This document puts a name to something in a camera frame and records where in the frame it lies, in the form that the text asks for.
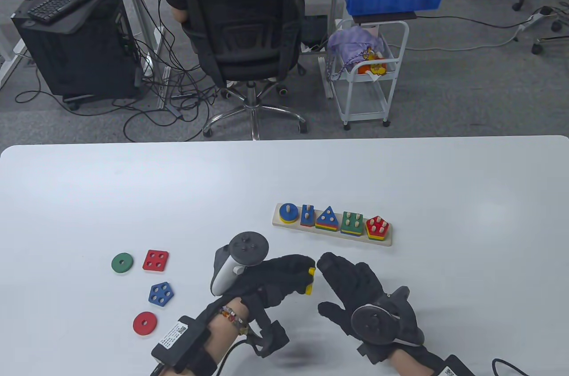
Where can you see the red triangle block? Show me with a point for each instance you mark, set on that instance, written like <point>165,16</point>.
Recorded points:
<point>326,225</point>

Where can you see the white desk frame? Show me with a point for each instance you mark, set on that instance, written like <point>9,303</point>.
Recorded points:
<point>11,60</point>
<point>142,16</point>

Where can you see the blue triangle block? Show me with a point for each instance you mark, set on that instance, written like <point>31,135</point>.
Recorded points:
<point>320,222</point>

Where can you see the blue rectangle block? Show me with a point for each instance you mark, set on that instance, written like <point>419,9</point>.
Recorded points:
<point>311,215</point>

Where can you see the black computer tower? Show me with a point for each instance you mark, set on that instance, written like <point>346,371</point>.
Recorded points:
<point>80,56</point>

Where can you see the black chair base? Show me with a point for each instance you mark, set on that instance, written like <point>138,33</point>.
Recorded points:
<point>537,49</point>

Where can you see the red square block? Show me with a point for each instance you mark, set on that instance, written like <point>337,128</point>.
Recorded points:
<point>155,260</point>

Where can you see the person's right forearm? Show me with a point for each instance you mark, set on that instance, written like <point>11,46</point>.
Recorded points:
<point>404,365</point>

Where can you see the black white hand controller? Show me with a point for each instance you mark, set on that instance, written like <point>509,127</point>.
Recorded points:
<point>371,322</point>
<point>246,249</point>

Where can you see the orange plush toy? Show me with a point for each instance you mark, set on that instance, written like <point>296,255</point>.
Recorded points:
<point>371,68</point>

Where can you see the blue square block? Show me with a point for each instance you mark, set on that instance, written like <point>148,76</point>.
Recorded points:
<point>351,234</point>

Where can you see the black mesh office chair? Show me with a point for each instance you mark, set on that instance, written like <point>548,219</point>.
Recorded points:
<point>240,25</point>

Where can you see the red pentagon block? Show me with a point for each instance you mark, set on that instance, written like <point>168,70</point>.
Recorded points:
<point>378,225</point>

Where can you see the wooden post board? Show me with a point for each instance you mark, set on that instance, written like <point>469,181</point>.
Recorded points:
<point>275,220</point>

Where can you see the green triangle block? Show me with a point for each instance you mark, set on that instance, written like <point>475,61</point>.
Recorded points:
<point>333,231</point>

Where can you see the white power strip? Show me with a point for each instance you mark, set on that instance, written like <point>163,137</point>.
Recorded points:
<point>148,66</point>
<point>531,20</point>

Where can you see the black glove wrist module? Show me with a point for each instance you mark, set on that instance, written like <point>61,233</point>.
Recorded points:
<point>271,340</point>

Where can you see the green square block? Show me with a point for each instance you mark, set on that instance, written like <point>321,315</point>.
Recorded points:
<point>352,221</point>

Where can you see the person's left forearm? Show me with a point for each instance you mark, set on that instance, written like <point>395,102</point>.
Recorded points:
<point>222,329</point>

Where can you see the person's left hand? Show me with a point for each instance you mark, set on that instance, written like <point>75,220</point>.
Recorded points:
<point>275,278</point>

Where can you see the yellow square block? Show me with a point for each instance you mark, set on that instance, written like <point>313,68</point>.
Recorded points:
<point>351,231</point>

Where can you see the white rolling cart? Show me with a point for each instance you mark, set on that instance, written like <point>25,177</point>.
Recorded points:
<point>364,117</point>

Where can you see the blue pentagon block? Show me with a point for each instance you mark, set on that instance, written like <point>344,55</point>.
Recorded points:
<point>161,294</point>

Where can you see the yellow rectangle block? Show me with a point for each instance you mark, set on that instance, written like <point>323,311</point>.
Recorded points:
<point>310,287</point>

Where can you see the yellow pentagon block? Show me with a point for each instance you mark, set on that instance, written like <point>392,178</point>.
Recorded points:
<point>376,237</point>

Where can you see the red rectangle block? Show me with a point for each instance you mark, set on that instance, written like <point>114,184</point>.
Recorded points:
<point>303,224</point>

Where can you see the yellow triangle block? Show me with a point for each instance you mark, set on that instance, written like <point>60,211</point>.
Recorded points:
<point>329,228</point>

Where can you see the person's right hand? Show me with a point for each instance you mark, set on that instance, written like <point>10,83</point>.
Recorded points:
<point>351,282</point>

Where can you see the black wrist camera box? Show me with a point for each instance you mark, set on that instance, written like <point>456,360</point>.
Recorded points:
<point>178,338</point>
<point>451,370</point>

